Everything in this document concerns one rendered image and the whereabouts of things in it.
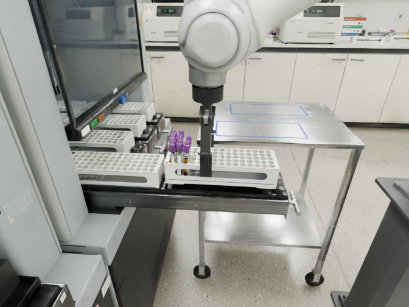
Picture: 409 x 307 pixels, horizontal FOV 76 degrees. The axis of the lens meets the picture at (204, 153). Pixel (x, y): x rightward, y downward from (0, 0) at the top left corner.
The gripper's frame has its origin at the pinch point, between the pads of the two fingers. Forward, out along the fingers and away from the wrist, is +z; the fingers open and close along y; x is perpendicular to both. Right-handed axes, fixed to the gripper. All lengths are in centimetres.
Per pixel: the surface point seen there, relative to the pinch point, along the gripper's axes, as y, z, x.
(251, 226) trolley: 37, 61, -20
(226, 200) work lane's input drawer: -6.7, 8.9, -5.7
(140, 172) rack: -4.8, 2.2, 17.4
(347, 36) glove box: 269, -5, -139
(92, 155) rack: 3.0, 2.3, 34.2
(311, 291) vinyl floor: 23, 89, -51
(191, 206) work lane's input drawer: -6.7, 11.5, 3.8
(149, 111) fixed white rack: 41.5, 2.7, 27.2
